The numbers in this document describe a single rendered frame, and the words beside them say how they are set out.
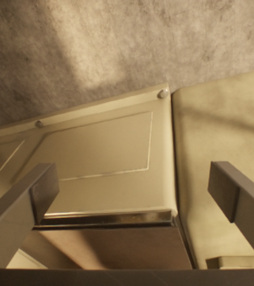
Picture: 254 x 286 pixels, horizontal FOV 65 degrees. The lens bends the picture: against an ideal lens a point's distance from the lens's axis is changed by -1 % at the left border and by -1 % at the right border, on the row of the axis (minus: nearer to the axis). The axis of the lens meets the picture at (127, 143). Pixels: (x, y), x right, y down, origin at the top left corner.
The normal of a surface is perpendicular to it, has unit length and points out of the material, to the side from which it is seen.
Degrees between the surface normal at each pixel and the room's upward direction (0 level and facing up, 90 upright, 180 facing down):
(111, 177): 90
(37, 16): 0
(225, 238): 0
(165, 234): 0
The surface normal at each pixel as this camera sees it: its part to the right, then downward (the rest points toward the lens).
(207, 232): -0.14, 0.65
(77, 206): -0.32, -0.75
